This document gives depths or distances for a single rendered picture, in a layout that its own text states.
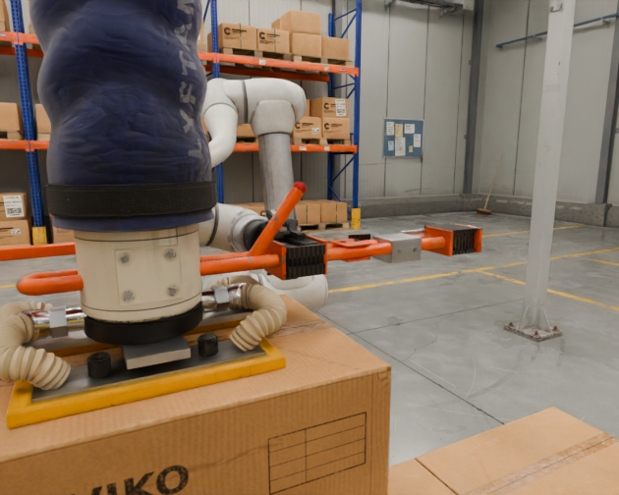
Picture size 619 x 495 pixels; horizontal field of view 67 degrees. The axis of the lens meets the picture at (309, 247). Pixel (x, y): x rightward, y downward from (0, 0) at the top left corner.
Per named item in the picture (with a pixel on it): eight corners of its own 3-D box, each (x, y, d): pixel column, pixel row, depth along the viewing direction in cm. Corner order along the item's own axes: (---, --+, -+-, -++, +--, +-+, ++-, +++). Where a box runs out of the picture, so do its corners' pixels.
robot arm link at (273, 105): (258, 319, 157) (322, 310, 162) (265, 327, 141) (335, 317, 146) (236, 88, 155) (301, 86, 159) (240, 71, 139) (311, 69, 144)
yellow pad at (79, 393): (6, 431, 52) (0, 390, 51) (16, 392, 61) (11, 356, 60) (287, 369, 67) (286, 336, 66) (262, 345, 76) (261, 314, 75)
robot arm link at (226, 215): (265, 260, 107) (210, 251, 101) (243, 249, 121) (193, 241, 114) (276, 214, 106) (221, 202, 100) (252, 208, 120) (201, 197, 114)
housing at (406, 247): (392, 264, 86) (392, 240, 85) (371, 257, 92) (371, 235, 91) (422, 260, 89) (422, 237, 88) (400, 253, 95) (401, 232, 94)
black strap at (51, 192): (43, 223, 53) (38, 188, 52) (51, 205, 73) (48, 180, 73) (236, 211, 63) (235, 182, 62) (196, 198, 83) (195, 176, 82)
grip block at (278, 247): (284, 282, 75) (283, 246, 74) (261, 269, 84) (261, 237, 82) (330, 275, 79) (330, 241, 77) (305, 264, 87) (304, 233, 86)
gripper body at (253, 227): (275, 216, 100) (294, 221, 92) (276, 255, 102) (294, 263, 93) (242, 218, 97) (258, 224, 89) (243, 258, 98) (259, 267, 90)
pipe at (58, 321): (4, 394, 53) (-3, 346, 52) (25, 324, 75) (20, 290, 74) (281, 340, 68) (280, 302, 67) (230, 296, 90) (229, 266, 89)
